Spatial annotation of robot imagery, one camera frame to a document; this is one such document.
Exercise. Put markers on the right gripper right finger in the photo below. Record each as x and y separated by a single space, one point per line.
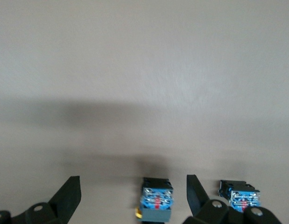
200 207

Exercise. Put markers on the red capped push button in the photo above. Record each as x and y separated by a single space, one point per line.
156 210

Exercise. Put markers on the yellow capped push button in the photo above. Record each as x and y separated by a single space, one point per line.
242 196

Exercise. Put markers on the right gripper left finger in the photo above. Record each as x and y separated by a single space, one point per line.
65 200

